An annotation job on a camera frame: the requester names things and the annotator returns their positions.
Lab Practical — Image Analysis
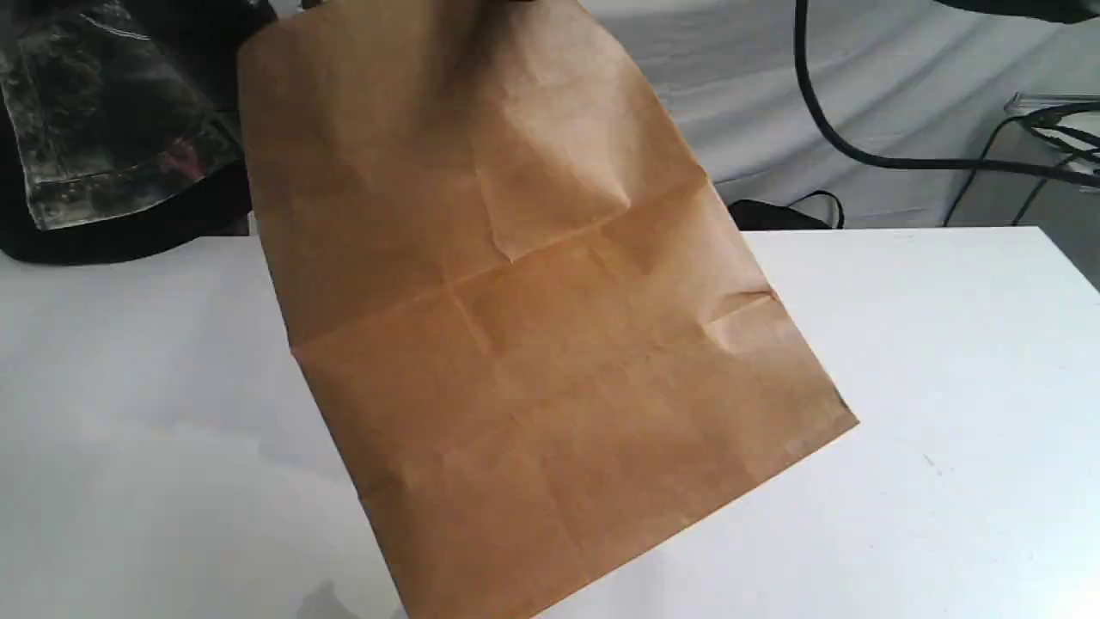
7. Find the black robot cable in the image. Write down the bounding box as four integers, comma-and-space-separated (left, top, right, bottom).
792, 0, 1100, 188

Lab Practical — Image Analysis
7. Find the black bag behind table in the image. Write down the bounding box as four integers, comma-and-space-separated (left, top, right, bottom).
727, 191, 847, 231

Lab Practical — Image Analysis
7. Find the camouflage jacket person torso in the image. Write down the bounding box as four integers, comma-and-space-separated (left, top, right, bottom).
1, 1, 278, 266

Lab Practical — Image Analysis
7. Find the grey draped backdrop cloth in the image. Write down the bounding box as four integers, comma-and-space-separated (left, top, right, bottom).
585, 1, 1099, 228

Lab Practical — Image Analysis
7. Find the grey equipment at right edge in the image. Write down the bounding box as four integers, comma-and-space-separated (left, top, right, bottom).
1003, 93, 1099, 177

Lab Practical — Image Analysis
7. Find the brown paper bag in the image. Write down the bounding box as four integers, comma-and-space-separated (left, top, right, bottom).
237, 1, 858, 618

